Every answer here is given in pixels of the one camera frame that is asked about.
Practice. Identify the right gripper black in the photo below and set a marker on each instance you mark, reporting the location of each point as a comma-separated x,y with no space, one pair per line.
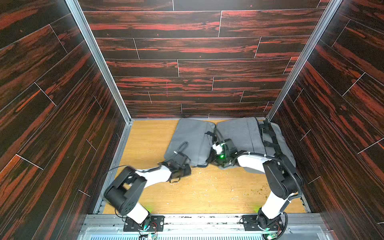
214,156

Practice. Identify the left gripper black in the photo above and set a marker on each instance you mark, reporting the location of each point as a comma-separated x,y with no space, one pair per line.
187,170

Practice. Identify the grey laptop sleeve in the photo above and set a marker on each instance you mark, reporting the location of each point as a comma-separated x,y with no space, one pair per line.
246,136

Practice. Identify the grey laptop bag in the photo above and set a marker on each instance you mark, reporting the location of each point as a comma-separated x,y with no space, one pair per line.
193,138

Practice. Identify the grey bag with straps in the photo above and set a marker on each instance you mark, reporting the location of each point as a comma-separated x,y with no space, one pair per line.
279,141

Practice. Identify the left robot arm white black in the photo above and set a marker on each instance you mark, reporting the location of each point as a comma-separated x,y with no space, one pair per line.
125,191

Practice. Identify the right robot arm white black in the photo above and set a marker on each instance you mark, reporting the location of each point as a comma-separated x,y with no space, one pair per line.
283,180

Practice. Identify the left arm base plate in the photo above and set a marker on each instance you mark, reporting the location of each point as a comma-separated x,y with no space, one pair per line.
152,223

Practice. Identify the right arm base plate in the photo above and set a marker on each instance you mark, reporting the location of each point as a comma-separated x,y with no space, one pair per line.
249,222

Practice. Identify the front aluminium rail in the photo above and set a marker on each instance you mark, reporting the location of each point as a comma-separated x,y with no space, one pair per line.
205,227

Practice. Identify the left aluminium corner post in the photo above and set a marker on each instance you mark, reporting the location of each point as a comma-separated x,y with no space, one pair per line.
91,42

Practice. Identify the aluminium corner post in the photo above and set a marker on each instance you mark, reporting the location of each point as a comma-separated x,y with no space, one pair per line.
320,28
91,42

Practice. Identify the right aluminium corner post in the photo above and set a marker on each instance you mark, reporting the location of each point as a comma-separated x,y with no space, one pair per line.
320,28

